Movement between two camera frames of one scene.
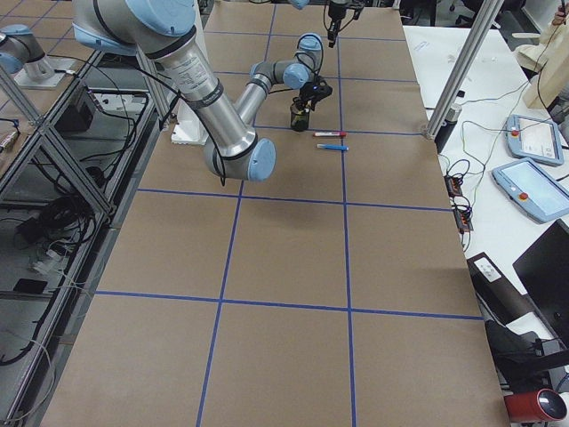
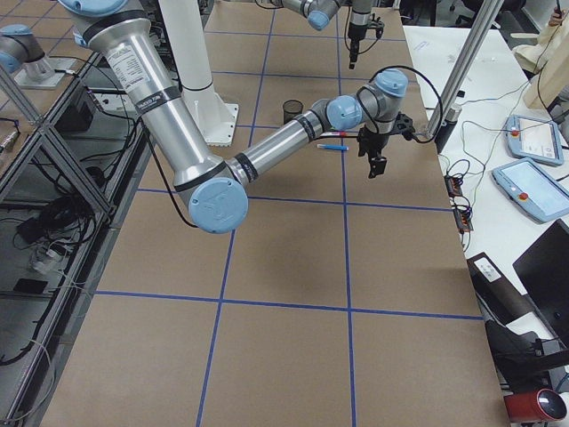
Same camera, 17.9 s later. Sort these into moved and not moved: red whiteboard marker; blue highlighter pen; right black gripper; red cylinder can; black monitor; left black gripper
Moved: right black gripper; left black gripper
Not moved: blue highlighter pen; black monitor; red cylinder can; red whiteboard marker
